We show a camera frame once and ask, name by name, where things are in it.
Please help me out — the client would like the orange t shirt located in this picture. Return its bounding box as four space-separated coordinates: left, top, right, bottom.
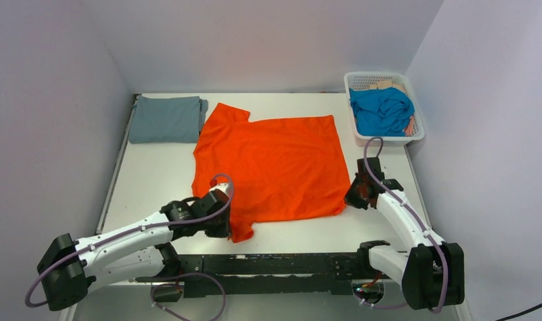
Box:
192 103 350 243

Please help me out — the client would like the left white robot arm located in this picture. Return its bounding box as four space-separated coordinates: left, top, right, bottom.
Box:
35 187 233 311

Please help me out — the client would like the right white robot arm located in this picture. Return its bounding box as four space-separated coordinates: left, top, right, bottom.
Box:
344 157 465 311

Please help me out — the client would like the blue t shirt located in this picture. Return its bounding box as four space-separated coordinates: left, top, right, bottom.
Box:
349 88 415 137

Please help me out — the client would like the white plastic basket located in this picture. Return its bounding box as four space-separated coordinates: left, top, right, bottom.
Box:
344 72 425 146

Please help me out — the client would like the folded grey-blue t shirt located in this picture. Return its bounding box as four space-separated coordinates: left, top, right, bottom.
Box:
128 96 209 144

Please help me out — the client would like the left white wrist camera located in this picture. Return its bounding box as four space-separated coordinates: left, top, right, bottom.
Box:
209 181 233 198

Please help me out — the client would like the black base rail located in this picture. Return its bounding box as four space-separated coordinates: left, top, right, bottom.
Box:
135 252 388 303

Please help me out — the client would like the black cable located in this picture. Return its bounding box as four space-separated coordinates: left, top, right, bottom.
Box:
492 296 542 321

